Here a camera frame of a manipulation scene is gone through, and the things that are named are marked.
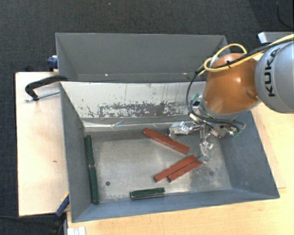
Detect red-brown flat block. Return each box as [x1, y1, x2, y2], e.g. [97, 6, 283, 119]
[142, 126, 190, 157]
[152, 154, 198, 183]
[166, 160, 204, 183]

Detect dark green flat block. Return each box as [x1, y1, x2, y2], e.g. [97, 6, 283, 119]
[129, 187, 166, 201]
[84, 134, 96, 168]
[88, 165, 101, 205]

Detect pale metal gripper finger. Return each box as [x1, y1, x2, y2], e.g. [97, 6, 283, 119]
[167, 121, 195, 138]
[197, 135, 215, 164]

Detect grey metal bin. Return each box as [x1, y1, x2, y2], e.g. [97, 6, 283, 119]
[55, 23, 281, 223]

